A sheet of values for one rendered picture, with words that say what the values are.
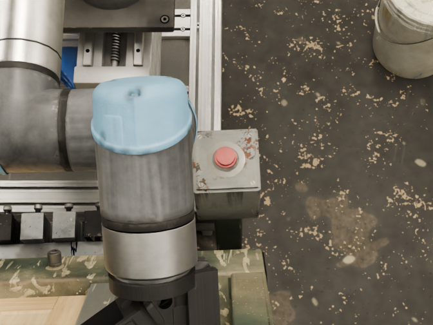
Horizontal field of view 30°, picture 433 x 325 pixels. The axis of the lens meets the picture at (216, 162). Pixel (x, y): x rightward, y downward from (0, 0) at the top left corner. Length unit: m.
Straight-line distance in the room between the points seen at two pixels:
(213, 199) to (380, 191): 1.05
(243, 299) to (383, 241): 1.15
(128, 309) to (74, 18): 0.87
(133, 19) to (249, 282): 0.50
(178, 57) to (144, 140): 1.75
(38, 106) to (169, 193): 0.17
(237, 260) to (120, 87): 0.87
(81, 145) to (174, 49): 1.66
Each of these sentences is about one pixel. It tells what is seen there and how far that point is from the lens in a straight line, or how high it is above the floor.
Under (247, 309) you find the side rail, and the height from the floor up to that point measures 1.04.
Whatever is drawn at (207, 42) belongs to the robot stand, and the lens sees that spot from 2.34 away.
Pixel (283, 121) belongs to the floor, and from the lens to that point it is 2.48.
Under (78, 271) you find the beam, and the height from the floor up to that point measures 0.88.
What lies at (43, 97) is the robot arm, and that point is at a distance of 0.73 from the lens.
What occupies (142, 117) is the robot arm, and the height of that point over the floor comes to 1.73.
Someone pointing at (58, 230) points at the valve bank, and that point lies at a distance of 1.60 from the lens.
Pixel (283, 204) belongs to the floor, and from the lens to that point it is 2.39.
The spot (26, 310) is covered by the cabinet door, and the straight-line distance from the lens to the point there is 1.40.
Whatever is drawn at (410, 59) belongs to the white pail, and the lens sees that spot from 2.47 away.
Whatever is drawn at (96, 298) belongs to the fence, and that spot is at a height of 0.96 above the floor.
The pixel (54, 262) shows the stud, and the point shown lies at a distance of 1.47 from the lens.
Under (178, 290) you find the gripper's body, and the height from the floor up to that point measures 1.64.
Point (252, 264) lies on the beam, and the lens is 1.43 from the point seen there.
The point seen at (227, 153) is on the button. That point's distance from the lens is 1.42.
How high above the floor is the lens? 2.27
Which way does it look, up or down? 69 degrees down
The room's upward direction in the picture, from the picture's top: 4 degrees counter-clockwise
